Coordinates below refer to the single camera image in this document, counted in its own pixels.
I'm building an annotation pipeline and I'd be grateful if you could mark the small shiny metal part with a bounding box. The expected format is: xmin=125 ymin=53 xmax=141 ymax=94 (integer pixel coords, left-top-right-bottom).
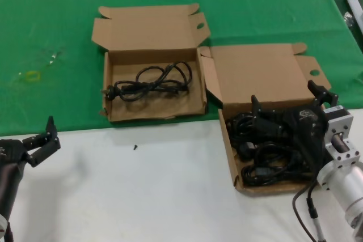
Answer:
xmin=343 ymin=11 xmax=355 ymax=27

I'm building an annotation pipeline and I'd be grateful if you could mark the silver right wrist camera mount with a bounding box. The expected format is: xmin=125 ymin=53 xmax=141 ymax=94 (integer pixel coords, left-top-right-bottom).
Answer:
xmin=323 ymin=105 xmax=363 ymax=171

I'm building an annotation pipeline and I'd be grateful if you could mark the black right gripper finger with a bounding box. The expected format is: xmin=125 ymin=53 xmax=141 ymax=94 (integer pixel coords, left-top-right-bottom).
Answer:
xmin=251 ymin=94 xmax=284 ymax=139
xmin=307 ymin=80 xmax=340 ymax=109

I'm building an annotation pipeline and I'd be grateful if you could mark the open brown cardboard box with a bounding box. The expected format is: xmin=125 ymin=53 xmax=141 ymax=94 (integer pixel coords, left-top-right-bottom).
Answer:
xmin=91 ymin=3 xmax=210 ymax=124
xmin=198 ymin=42 xmax=332 ymax=197

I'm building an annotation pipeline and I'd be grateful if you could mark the green table cloth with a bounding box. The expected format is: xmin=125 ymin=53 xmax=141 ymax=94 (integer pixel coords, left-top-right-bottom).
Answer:
xmin=0 ymin=0 xmax=363 ymax=138

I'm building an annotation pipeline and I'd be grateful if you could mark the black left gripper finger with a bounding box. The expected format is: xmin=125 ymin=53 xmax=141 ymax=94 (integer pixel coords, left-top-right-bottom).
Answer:
xmin=22 ymin=116 xmax=62 ymax=168

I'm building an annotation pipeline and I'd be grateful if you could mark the yellow tape square mark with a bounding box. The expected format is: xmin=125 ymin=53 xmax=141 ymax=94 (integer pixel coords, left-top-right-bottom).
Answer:
xmin=24 ymin=70 xmax=40 ymax=82

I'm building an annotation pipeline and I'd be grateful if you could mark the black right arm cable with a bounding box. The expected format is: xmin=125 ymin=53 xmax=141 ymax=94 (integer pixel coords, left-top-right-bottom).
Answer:
xmin=292 ymin=179 xmax=327 ymax=242

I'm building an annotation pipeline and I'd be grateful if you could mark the white bar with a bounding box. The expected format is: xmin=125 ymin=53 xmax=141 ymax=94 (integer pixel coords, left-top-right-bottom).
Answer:
xmin=345 ymin=0 xmax=363 ymax=32

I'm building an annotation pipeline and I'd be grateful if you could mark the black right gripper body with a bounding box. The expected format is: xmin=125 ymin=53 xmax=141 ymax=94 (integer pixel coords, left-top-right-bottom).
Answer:
xmin=279 ymin=101 xmax=331 ymax=177

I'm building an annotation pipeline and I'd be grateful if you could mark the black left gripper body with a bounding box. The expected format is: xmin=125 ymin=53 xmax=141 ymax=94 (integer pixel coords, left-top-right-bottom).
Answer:
xmin=0 ymin=138 xmax=29 ymax=173

